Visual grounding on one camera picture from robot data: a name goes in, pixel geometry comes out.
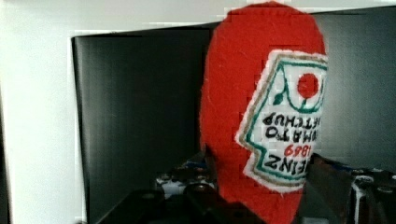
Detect red plush ketchup bottle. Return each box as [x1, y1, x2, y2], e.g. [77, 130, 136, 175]
[200, 2, 328, 224]

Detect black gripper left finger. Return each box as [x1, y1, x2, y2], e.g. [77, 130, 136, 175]
[97, 147, 265, 224]

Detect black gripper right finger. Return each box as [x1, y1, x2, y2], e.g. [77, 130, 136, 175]
[295, 153, 396, 224]

